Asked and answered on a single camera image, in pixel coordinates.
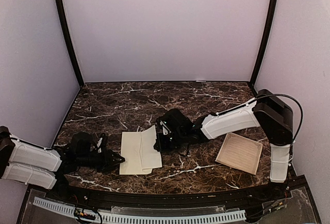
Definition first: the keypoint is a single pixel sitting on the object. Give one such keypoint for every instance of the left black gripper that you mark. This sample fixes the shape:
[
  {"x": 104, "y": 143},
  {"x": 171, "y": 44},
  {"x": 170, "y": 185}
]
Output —
[{"x": 108, "y": 162}]

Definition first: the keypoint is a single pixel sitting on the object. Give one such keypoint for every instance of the small circuit board with wires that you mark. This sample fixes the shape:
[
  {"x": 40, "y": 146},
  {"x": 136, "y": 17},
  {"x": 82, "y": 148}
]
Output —
[{"x": 80, "y": 214}]

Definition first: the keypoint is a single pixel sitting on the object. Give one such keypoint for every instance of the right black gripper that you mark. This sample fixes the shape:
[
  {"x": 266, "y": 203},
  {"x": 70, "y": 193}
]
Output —
[{"x": 160, "y": 145}]

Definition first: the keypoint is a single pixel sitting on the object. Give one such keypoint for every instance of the right black frame post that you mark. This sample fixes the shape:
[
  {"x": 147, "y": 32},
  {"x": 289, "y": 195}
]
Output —
[{"x": 263, "y": 44}]

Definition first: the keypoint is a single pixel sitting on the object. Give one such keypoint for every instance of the cream paper envelope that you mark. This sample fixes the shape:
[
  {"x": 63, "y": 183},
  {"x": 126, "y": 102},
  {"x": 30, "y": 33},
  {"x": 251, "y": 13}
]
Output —
[{"x": 130, "y": 150}]

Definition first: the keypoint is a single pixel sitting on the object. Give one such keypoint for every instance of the white slotted cable duct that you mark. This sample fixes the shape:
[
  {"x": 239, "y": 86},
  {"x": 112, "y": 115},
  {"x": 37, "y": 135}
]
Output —
[{"x": 144, "y": 215}]

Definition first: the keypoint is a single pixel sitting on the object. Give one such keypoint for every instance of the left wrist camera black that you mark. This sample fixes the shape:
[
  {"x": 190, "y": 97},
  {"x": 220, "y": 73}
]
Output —
[{"x": 101, "y": 143}]

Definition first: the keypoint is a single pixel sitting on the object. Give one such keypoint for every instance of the lined letter paper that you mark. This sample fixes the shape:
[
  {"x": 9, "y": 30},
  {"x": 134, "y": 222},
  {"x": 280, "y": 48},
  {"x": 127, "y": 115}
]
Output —
[
  {"x": 150, "y": 158},
  {"x": 240, "y": 153}
]

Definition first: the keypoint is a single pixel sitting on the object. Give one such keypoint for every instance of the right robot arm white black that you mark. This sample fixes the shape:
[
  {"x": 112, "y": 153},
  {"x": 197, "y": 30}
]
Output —
[{"x": 266, "y": 110}]

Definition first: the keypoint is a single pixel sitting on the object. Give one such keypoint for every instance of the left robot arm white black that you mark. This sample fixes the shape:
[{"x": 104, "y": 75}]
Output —
[{"x": 46, "y": 167}]

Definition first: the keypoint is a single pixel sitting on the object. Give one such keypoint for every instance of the black front table rail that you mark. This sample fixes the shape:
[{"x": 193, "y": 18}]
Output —
[{"x": 176, "y": 188}]

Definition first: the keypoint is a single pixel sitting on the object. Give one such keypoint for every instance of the black frame post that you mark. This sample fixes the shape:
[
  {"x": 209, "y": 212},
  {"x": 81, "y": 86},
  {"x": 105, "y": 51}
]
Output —
[
  {"x": 263, "y": 44},
  {"x": 68, "y": 42}
]

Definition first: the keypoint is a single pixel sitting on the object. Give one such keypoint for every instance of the left black frame post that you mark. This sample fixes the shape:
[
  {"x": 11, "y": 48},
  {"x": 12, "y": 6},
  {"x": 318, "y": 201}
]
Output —
[{"x": 68, "y": 42}]

